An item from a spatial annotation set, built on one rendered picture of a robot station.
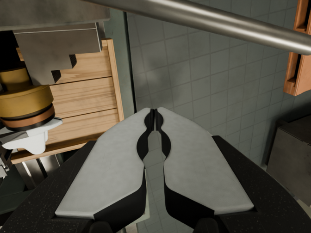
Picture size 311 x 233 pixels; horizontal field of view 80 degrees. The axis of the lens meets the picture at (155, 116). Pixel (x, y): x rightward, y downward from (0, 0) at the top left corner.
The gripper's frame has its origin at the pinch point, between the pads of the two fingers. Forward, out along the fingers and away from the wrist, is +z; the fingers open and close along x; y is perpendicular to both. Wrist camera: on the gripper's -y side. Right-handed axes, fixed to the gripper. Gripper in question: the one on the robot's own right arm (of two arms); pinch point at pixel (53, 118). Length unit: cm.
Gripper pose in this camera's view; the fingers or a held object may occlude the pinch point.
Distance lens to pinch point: 37.7
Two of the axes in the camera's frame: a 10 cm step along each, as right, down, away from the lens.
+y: 0.4, 8.7, 4.9
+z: 9.4, -2.0, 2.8
